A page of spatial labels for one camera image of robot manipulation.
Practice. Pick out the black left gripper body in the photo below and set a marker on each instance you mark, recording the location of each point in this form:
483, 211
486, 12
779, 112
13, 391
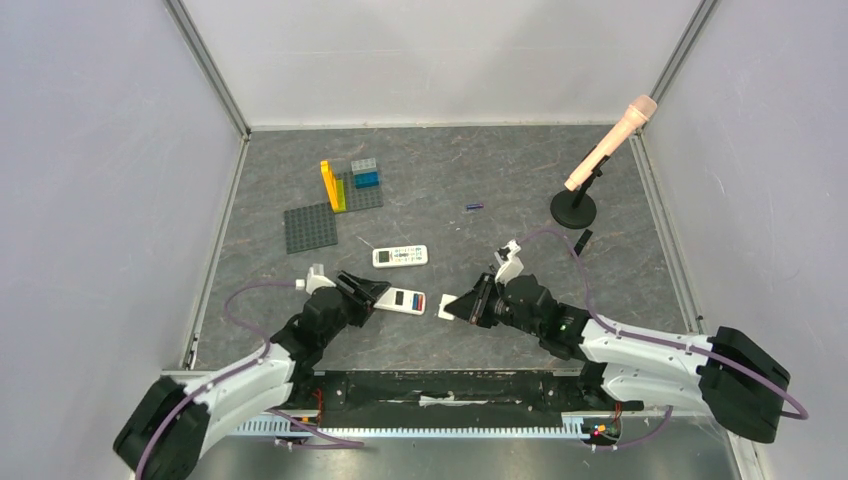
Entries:
353, 311

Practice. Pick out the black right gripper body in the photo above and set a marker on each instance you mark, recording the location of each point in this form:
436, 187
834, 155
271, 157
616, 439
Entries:
486, 302

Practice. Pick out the white remote control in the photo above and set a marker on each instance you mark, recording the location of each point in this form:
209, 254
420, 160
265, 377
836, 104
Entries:
398, 300

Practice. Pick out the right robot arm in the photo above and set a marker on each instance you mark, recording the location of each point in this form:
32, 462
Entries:
726, 375

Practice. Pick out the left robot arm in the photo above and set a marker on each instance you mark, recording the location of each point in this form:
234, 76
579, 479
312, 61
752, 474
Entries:
177, 422

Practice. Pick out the white remote with buttons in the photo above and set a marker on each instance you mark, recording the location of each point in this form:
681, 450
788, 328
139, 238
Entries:
398, 257

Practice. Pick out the dark grey brick baseplate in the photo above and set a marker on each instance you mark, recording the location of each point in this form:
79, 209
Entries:
309, 228

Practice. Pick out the grey baseplate with bricks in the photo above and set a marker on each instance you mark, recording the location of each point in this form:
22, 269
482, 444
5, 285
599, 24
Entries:
360, 199

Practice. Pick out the green brick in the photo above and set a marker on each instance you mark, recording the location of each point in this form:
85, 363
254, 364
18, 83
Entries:
341, 204

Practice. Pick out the blue brick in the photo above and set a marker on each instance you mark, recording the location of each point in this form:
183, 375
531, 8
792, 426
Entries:
366, 180

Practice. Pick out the yellow brick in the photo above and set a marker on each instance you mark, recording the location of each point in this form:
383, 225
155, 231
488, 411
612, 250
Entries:
330, 183

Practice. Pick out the small black block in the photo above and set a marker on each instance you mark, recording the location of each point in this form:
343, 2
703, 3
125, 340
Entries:
582, 241

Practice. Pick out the grey brick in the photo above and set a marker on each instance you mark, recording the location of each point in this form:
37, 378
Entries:
363, 166

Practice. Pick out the black microphone stand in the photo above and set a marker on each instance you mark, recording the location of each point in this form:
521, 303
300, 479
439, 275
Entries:
575, 209

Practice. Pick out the pink toy microphone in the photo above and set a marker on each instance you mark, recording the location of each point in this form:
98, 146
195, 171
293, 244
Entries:
637, 114

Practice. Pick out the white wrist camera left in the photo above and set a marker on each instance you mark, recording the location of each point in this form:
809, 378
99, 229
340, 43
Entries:
315, 279

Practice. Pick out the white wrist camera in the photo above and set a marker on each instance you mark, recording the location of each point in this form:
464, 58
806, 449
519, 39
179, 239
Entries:
315, 279
509, 264

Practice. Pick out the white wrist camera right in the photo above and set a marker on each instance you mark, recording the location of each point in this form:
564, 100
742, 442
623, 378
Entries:
509, 264

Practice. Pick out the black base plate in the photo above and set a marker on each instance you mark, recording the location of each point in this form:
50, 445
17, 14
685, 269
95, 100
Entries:
448, 398

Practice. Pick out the white cable duct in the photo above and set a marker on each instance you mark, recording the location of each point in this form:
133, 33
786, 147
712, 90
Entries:
270, 425

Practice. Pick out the aluminium frame rail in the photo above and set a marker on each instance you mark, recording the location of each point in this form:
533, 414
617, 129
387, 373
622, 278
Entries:
193, 38

